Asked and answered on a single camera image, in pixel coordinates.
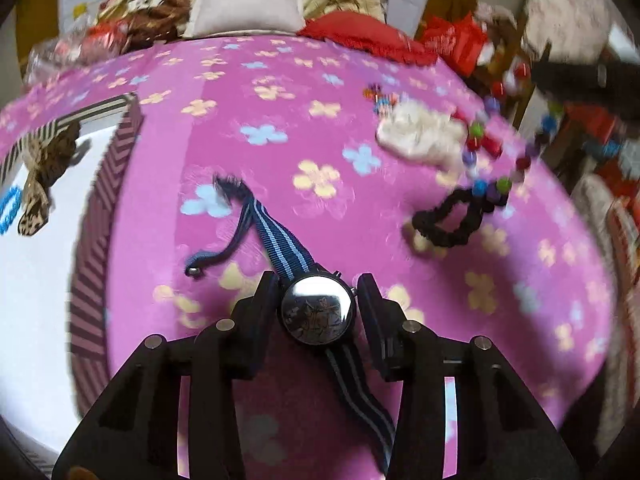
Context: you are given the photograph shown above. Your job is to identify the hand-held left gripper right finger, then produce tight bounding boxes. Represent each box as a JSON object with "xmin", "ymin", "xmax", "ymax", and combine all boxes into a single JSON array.
[{"xmin": 356, "ymin": 272, "xmax": 583, "ymax": 480}]

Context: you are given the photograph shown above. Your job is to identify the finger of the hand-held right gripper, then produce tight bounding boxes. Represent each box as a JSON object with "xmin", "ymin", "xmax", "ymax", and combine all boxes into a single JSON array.
[{"xmin": 530, "ymin": 42, "xmax": 640, "ymax": 110}]

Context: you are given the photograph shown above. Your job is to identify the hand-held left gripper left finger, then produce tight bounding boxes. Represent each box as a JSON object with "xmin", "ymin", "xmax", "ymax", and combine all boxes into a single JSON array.
[{"xmin": 52, "ymin": 271, "xmax": 281, "ymax": 480}]

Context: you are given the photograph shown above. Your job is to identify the wristwatch with striped blue strap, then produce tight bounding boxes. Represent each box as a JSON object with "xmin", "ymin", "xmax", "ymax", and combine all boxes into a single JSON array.
[{"xmin": 184, "ymin": 172, "xmax": 396, "ymax": 476}]

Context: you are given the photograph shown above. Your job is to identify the multicoloured bead necklace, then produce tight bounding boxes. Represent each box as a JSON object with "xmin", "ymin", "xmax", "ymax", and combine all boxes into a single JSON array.
[{"xmin": 452, "ymin": 77, "xmax": 556, "ymax": 211}]

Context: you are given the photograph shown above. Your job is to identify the striped shallow cardboard box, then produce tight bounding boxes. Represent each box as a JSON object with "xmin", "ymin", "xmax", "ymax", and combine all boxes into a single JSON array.
[{"xmin": 0, "ymin": 92, "xmax": 146, "ymax": 466}]

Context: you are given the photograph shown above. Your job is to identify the pale patterned cloth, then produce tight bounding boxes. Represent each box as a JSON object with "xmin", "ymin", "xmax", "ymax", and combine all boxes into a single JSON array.
[{"xmin": 522, "ymin": 0, "xmax": 616, "ymax": 61}]

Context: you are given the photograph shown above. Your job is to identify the black hair scrunchie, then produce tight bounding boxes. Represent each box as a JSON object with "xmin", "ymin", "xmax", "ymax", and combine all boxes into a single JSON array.
[{"xmin": 411, "ymin": 187, "xmax": 508, "ymax": 250}]

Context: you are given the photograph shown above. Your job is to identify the red shopping bag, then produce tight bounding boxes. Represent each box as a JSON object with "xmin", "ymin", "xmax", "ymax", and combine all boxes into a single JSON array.
[{"xmin": 417, "ymin": 12, "xmax": 488, "ymax": 76}]

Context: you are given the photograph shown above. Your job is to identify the cream hair scrunchie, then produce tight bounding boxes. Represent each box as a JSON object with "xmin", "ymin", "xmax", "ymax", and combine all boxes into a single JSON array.
[{"xmin": 376, "ymin": 100, "xmax": 471, "ymax": 171}]

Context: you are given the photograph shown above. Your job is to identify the red fringed cushion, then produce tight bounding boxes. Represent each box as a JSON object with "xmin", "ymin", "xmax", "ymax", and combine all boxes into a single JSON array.
[{"xmin": 298, "ymin": 11, "xmax": 438, "ymax": 67}]

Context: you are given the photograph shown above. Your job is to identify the leopard print hair bow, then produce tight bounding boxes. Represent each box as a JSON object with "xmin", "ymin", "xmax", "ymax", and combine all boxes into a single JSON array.
[{"xmin": 17, "ymin": 121, "xmax": 91, "ymax": 237}]

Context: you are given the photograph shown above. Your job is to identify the white pillow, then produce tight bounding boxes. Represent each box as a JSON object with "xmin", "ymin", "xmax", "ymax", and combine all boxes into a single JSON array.
[{"xmin": 182, "ymin": 0, "xmax": 311, "ymax": 40}]

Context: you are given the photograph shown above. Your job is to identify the clear plastic bags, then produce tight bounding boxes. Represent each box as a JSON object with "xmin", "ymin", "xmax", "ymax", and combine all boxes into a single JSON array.
[{"xmin": 22, "ymin": 25, "xmax": 126, "ymax": 86}]

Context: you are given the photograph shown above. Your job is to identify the red hat plush toy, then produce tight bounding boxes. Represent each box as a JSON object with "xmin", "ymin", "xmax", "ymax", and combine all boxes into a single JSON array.
[{"xmin": 97, "ymin": 0, "xmax": 133, "ymax": 26}]

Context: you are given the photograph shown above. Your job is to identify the small multicoloured bead bracelet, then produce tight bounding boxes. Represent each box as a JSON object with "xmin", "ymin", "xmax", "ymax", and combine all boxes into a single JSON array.
[{"xmin": 364, "ymin": 84, "xmax": 403, "ymax": 117}]

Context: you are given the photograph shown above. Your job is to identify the blue bead bracelet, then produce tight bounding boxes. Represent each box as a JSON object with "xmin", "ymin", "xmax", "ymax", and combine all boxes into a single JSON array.
[{"xmin": 0, "ymin": 186, "xmax": 23, "ymax": 235}]

